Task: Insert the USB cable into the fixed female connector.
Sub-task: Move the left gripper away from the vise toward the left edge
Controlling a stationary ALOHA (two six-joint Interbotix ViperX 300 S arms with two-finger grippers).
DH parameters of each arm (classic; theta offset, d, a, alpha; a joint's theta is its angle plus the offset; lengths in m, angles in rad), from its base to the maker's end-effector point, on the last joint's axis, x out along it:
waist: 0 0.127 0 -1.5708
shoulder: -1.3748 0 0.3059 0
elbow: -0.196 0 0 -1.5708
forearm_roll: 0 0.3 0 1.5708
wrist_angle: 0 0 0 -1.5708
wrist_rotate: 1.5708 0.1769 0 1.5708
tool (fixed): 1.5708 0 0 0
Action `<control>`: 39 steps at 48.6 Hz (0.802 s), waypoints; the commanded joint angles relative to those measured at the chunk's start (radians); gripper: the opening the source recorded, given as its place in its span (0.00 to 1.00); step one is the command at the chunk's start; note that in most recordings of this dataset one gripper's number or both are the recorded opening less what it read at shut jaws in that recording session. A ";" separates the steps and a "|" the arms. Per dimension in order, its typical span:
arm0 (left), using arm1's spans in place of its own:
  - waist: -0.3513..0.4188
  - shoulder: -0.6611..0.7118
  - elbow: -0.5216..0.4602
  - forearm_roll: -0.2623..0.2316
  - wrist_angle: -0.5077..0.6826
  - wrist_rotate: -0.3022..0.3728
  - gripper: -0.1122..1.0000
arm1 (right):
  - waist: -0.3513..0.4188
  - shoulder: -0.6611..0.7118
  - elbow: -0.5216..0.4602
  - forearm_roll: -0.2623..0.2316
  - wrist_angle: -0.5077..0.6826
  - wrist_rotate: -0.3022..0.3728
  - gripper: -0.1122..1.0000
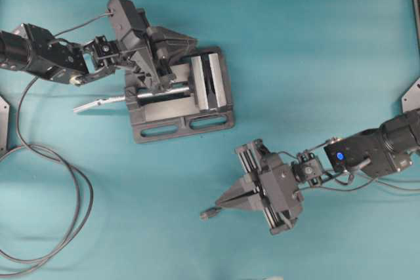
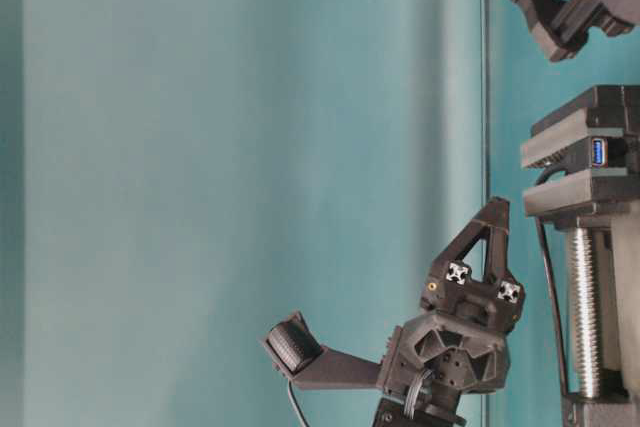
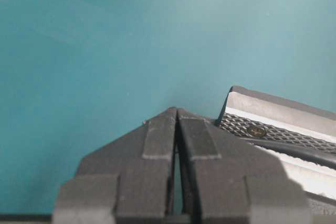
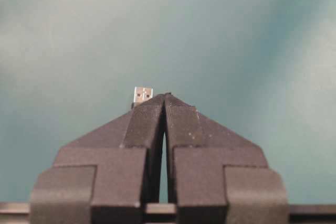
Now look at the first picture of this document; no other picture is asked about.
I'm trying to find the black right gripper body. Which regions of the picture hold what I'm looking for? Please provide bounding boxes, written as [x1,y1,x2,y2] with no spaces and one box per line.
[236,139,303,235]

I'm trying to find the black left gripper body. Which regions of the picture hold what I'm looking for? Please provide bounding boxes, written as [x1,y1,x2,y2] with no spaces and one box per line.
[107,0,165,92]

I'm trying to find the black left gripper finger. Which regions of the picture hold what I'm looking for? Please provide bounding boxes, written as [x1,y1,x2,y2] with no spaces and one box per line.
[156,52,182,90]
[147,26,198,51]

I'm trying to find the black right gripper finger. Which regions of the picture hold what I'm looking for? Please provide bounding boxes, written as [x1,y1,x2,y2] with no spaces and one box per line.
[223,176,255,195]
[216,191,263,210]

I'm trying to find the black USB cable with plug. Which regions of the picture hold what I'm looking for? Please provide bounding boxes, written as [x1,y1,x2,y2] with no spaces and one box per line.
[199,178,420,222]

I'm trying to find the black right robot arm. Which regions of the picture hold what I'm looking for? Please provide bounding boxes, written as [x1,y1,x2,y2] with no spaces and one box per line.
[200,110,419,235]

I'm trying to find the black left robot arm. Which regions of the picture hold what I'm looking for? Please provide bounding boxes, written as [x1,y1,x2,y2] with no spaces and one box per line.
[1,0,198,91]

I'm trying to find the black metal bench vise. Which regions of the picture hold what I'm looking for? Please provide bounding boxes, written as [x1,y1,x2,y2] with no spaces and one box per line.
[73,46,234,144]

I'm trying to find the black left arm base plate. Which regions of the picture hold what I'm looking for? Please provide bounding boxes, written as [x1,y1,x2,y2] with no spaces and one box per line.
[0,96,10,157]

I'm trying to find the black cable with female connector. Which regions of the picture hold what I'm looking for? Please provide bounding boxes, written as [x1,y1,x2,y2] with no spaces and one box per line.
[0,75,94,277]

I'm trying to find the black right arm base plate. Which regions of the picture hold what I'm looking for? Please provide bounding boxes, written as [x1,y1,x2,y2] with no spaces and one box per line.
[401,78,420,113]

